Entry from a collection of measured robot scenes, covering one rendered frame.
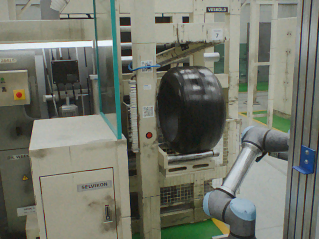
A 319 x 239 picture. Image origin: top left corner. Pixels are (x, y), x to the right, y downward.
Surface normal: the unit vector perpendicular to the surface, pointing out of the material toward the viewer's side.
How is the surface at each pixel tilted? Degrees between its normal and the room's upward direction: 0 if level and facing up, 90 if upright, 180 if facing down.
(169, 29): 90
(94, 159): 90
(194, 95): 61
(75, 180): 90
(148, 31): 90
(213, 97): 66
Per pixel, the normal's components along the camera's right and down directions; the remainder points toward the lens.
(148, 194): 0.30, 0.22
